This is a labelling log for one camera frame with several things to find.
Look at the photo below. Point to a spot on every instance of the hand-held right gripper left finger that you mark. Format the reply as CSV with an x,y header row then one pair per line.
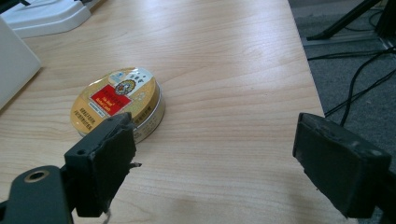
x,y
102,168

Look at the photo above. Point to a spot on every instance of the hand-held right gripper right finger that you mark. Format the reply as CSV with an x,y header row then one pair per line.
x,y
339,168

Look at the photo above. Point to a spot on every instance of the round gold candy tin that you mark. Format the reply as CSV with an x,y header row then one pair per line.
x,y
124,96

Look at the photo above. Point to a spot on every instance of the white box edge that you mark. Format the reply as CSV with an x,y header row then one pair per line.
x,y
14,65

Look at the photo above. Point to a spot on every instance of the black stand leg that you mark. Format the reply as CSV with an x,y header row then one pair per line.
x,y
344,20

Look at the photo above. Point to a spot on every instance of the white plastic base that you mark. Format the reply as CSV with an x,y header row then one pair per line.
x,y
43,15

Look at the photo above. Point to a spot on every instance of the grey metal floor rail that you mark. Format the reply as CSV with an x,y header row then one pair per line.
x,y
342,39

